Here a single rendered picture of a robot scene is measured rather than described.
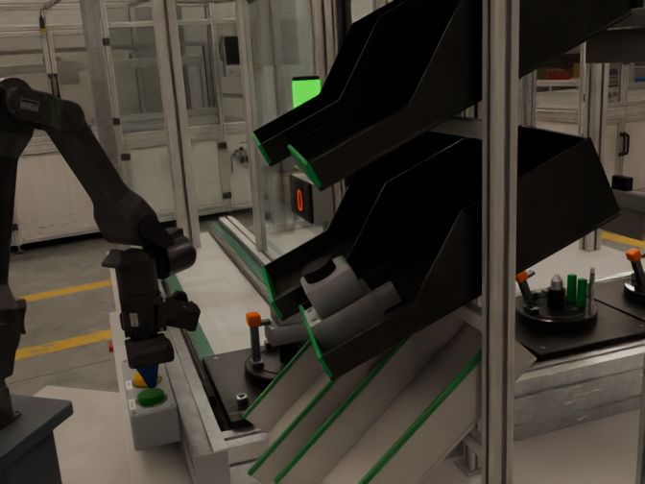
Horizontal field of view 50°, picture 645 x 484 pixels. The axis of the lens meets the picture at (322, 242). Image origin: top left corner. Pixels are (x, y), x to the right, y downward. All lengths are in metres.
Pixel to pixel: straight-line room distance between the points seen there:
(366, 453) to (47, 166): 5.67
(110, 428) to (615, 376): 0.84
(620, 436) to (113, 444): 0.80
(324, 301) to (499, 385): 0.16
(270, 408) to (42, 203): 5.50
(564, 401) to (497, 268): 0.64
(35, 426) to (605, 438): 0.81
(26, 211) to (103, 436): 5.13
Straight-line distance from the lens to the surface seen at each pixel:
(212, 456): 0.95
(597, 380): 1.20
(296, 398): 0.90
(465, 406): 0.63
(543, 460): 1.11
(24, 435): 0.87
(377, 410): 0.75
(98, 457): 1.20
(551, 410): 1.16
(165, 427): 1.09
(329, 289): 0.60
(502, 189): 0.54
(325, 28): 1.23
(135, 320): 1.03
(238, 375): 1.12
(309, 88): 1.20
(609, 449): 1.16
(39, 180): 6.28
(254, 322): 1.06
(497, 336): 0.58
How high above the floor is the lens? 1.45
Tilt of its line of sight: 15 degrees down
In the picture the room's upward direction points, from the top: 3 degrees counter-clockwise
